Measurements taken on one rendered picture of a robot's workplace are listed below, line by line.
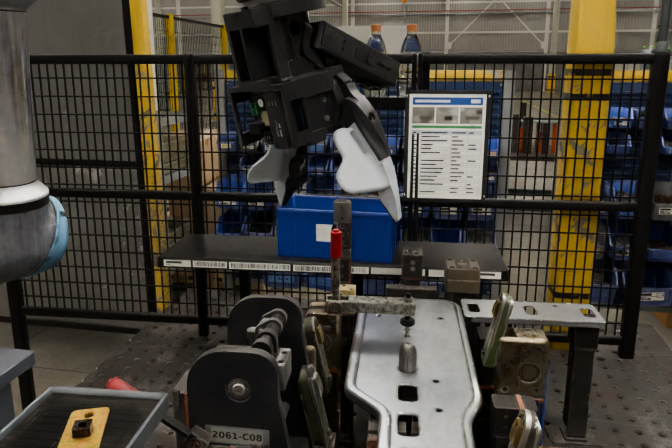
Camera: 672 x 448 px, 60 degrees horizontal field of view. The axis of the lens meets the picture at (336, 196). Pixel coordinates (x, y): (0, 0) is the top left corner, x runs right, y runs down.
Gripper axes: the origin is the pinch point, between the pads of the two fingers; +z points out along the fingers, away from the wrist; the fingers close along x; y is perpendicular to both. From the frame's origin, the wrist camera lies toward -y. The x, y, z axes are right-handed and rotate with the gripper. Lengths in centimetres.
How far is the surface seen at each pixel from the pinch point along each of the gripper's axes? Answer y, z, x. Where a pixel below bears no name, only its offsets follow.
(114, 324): -68, 118, -252
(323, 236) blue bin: -56, 36, -65
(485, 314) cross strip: -58, 49, -21
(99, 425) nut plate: 22.0, 16.4, -17.4
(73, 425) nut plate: 24.0, 15.1, -17.8
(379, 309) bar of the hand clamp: -35, 37, -30
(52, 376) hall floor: -32, 129, -257
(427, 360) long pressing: -33, 44, -19
